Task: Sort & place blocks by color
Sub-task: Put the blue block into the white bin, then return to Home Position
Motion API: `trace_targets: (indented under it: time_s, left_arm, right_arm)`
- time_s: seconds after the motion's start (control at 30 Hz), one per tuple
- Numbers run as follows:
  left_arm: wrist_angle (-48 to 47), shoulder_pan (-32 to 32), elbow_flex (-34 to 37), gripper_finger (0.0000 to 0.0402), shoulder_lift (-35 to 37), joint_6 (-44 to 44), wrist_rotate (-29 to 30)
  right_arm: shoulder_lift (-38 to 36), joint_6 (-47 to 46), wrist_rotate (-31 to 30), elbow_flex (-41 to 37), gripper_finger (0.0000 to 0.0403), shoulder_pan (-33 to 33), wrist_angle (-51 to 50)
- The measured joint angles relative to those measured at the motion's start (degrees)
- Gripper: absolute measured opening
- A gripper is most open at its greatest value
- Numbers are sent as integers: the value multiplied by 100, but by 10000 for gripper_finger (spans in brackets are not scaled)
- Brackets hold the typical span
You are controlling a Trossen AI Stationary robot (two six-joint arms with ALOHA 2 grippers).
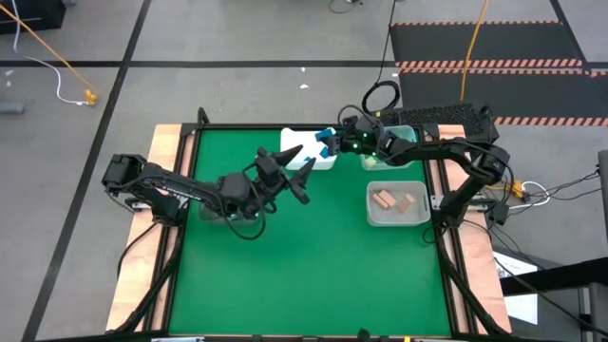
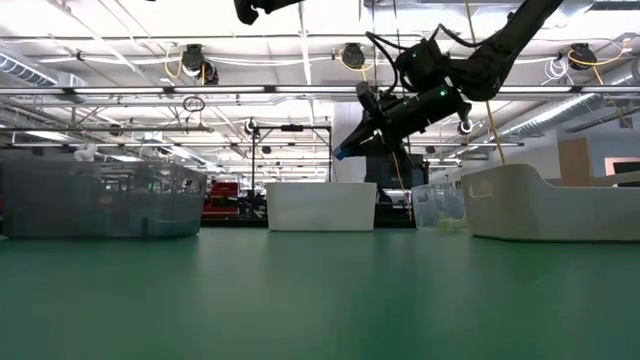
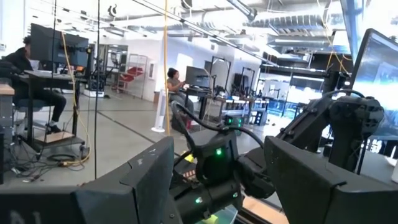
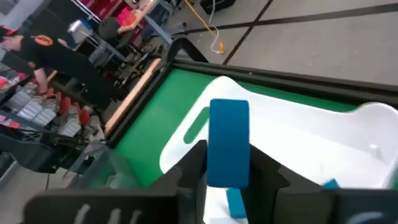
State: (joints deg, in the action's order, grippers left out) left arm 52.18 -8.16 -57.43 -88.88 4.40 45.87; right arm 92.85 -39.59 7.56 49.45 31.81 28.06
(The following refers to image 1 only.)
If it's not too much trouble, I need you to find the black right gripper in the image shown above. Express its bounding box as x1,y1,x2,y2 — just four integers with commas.
324,115,389,159

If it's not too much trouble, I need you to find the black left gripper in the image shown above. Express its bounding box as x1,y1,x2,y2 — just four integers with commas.
241,143,318,215

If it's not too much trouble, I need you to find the long peach wooden block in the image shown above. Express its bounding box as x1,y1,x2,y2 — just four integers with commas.
395,192,417,215

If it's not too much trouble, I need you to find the white plastic bin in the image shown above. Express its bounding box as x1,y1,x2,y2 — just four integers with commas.
278,126,338,171

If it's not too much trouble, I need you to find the clear plastic bin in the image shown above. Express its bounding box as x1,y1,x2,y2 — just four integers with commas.
358,123,423,171

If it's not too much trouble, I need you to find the smoky translucent plastic bin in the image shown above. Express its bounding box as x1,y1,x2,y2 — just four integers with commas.
198,199,261,225

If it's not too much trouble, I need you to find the green table mat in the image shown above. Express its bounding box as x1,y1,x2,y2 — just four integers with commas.
168,127,452,336

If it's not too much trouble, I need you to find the frosted translucent plastic bin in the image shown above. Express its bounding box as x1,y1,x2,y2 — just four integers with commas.
366,180,432,228

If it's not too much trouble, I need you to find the black power adapter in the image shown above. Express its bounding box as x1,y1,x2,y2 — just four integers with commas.
487,201,510,227

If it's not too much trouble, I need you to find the black hazard-striped floor mat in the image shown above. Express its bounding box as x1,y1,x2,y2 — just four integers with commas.
389,20,608,127

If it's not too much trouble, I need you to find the white paper sheet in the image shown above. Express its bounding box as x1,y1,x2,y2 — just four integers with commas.
493,251,541,327

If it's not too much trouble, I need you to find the black bar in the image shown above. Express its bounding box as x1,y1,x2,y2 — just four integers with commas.
501,256,608,296

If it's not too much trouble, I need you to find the black box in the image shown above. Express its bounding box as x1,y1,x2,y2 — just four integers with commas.
0,0,67,35

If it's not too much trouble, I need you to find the black metal table frame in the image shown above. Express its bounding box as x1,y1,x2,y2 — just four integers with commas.
113,106,512,342

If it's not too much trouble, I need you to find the black coiled cable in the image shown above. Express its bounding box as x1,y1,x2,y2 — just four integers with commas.
361,0,403,116

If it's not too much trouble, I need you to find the thin black cable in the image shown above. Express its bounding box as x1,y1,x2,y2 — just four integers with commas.
327,0,365,15

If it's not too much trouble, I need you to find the orange cable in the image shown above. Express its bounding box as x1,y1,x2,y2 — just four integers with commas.
459,0,490,102
0,3,99,96

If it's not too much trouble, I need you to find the white cable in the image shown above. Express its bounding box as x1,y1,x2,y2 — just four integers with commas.
9,0,89,105
507,180,552,211

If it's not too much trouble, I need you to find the grey post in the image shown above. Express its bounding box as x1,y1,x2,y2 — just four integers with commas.
597,149,608,229

